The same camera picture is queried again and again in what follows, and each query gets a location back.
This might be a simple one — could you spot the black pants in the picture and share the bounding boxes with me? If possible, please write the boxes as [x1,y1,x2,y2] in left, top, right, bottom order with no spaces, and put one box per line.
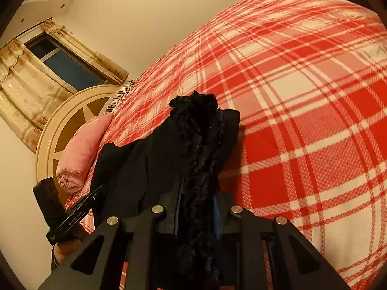
[90,91,242,282]

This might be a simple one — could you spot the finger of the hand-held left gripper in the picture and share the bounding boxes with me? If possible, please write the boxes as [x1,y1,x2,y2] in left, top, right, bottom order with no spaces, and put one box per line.
[89,184,106,204]

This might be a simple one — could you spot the window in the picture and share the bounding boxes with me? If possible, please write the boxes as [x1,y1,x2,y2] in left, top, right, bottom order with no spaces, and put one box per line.
[25,34,108,93]

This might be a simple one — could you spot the person's left forearm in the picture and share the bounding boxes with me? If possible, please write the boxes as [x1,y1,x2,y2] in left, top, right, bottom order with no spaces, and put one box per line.
[50,248,63,275]

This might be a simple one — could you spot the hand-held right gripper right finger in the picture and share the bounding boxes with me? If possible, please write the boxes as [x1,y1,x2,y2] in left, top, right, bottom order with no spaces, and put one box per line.
[212,192,351,290]

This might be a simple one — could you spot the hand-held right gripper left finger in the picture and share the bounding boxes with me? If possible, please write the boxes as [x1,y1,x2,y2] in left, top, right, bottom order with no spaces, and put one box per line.
[38,177,182,290]

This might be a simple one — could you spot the person's left hand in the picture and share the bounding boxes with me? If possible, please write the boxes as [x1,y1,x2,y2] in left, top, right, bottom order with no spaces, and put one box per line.
[53,231,84,264]

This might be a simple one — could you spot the pink rolled blanket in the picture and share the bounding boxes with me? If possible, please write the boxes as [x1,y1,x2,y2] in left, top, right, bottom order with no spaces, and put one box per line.
[56,113,114,194]

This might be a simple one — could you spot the red plaid bed sheet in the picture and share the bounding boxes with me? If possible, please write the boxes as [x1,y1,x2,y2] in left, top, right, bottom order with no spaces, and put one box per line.
[65,0,387,290]

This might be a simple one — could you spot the round cream headboard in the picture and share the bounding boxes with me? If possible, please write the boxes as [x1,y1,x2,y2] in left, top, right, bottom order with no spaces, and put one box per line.
[36,84,122,194]

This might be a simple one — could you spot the beige floral curtain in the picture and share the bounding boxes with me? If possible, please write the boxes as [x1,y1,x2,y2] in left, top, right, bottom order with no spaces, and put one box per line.
[0,19,130,153]

